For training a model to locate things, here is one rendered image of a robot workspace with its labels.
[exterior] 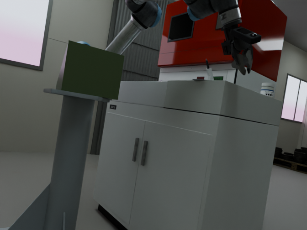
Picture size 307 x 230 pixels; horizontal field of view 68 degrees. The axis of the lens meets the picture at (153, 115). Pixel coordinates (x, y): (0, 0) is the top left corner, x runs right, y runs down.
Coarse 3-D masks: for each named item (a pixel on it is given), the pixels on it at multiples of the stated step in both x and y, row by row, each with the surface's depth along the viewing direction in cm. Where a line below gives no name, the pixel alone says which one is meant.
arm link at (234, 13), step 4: (236, 8) 86; (224, 12) 87; (228, 12) 86; (232, 12) 86; (236, 12) 86; (220, 16) 90; (224, 16) 88; (228, 16) 87; (232, 16) 86; (236, 16) 86; (240, 16) 87; (224, 20) 88; (228, 20) 87; (232, 20) 87; (236, 20) 87; (224, 24) 90
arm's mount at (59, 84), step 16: (80, 48) 107; (96, 48) 111; (64, 64) 105; (80, 64) 108; (96, 64) 111; (112, 64) 115; (64, 80) 105; (80, 80) 108; (96, 80) 112; (112, 80) 116; (112, 96) 117
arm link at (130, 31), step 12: (132, 12) 123; (144, 12) 118; (156, 12) 121; (132, 24) 124; (144, 24) 123; (156, 24) 125; (120, 36) 128; (132, 36) 127; (108, 48) 132; (120, 48) 130
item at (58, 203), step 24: (72, 96) 104; (96, 96) 110; (72, 120) 113; (72, 144) 114; (72, 168) 115; (48, 192) 118; (72, 192) 116; (24, 216) 113; (48, 216) 115; (72, 216) 118
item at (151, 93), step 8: (120, 88) 157; (128, 88) 149; (136, 88) 142; (144, 88) 136; (152, 88) 131; (160, 88) 125; (120, 96) 156; (128, 96) 148; (136, 96) 141; (144, 96) 135; (152, 96) 130; (160, 96) 124; (144, 104) 134; (152, 104) 129; (160, 104) 124
